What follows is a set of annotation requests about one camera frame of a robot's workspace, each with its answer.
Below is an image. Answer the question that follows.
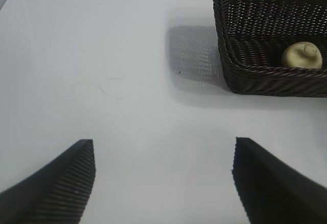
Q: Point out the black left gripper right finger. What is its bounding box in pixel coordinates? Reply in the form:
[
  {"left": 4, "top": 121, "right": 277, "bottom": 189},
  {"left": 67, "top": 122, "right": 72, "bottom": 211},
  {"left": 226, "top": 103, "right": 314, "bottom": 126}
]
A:
[{"left": 231, "top": 137, "right": 327, "bottom": 224}]

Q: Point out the dark brown wicker basket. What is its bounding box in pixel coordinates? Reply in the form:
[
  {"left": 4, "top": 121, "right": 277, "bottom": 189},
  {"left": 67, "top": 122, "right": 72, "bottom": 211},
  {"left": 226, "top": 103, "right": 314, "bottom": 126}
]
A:
[{"left": 213, "top": 0, "right": 327, "bottom": 98}]

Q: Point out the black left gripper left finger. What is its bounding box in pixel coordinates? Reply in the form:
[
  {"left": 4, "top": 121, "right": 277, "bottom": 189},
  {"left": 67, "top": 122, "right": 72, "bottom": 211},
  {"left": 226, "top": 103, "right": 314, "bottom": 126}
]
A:
[{"left": 0, "top": 139, "right": 97, "bottom": 224}]

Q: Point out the pale yellow round pastry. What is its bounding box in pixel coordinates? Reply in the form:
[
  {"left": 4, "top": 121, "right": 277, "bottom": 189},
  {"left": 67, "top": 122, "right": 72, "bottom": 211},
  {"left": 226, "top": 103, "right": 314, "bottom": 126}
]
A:
[{"left": 281, "top": 41, "right": 323, "bottom": 69}]

